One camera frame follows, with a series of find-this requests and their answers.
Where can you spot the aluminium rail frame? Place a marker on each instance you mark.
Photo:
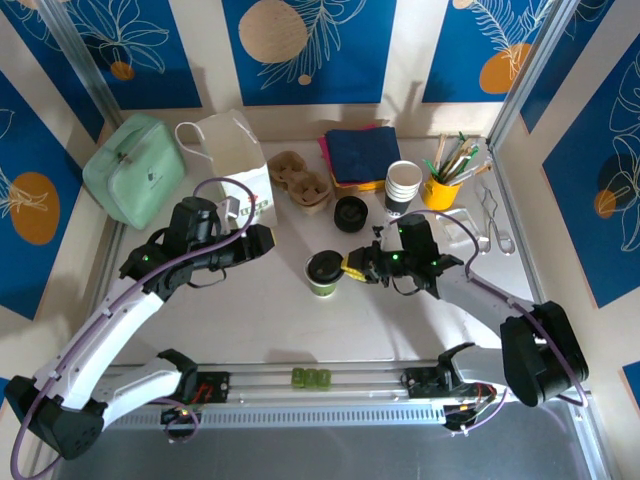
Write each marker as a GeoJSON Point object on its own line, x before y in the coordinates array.
{"type": "Point", "coordinates": [360, 395]}

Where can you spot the yellow stirrer pot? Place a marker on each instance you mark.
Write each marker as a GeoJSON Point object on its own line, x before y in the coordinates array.
{"type": "Point", "coordinates": [442, 195]}

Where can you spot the aluminium corner post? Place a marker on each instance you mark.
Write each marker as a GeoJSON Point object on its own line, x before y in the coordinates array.
{"type": "Point", "coordinates": [525, 75]}
{"type": "Point", "coordinates": [80, 60]}

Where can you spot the paper wrapped stirrer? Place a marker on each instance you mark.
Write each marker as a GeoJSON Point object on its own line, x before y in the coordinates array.
{"type": "Point", "coordinates": [475, 171]}

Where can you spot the pink napkin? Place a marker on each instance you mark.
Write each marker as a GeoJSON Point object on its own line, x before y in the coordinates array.
{"type": "Point", "coordinates": [324, 150]}

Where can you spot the paper cup stack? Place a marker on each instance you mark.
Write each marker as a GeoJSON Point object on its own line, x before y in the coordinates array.
{"type": "Point", "coordinates": [404, 182]}

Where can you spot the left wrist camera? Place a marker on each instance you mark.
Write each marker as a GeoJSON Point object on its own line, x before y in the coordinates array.
{"type": "Point", "coordinates": [231, 209]}

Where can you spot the white printed paper bag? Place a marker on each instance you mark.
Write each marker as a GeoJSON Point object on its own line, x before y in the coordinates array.
{"type": "Point", "coordinates": [240, 155]}

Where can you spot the yellow napkin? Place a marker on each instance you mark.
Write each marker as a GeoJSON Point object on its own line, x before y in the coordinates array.
{"type": "Point", "coordinates": [360, 186]}

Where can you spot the blue floral wall poster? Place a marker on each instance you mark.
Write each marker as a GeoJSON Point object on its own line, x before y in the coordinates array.
{"type": "Point", "coordinates": [340, 65]}
{"type": "Point", "coordinates": [590, 200]}
{"type": "Point", "coordinates": [150, 75]}
{"type": "Point", "coordinates": [460, 50]}
{"type": "Point", "coordinates": [30, 150]}
{"type": "Point", "coordinates": [560, 65]}

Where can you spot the black coffee cup lid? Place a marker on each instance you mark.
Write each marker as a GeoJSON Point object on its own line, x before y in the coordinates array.
{"type": "Point", "coordinates": [324, 265]}

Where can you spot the mint green zip pouch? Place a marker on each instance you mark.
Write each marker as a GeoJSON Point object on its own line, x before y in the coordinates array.
{"type": "Point", "coordinates": [135, 170]}

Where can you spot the metal tongs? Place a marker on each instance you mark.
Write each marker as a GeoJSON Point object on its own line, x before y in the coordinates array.
{"type": "Point", "coordinates": [492, 220]}

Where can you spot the black cup lid stack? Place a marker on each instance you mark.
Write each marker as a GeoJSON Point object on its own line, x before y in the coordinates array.
{"type": "Point", "coordinates": [351, 214]}

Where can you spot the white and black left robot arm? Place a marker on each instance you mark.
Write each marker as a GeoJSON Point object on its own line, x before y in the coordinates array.
{"type": "Point", "coordinates": [100, 340]}

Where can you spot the green tipped stirrer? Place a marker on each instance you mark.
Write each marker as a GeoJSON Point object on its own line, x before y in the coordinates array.
{"type": "Point", "coordinates": [457, 150]}

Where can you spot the green block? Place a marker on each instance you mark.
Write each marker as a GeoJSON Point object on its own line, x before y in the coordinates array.
{"type": "Point", "coordinates": [324, 378]}
{"type": "Point", "coordinates": [311, 378]}
{"type": "Point", "coordinates": [298, 378]}

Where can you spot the green paper coffee cup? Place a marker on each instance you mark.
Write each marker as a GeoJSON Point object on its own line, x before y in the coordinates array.
{"type": "Point", "coordinates": [324, 289]}

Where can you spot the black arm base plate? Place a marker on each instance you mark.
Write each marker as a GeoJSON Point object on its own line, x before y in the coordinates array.
{"type": "Point", "coordinates": [420, 382]}
{"type": "Point", "coordinates": [220, 386]}

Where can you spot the green stirrer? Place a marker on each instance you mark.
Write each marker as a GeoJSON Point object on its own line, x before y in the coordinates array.
{"type": "Point", "coordinates": [457, 150]}
{"type": "Point", "coordinates": [431, 167]}

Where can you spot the wooden stirrer stick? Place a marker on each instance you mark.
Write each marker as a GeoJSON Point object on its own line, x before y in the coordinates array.
{"type": "Point", "coordinates": [441, 150]}

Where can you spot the blue napkin stack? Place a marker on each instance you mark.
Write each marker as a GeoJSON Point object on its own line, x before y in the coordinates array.
{"type": "Point", "coordinates": [365, 150]}

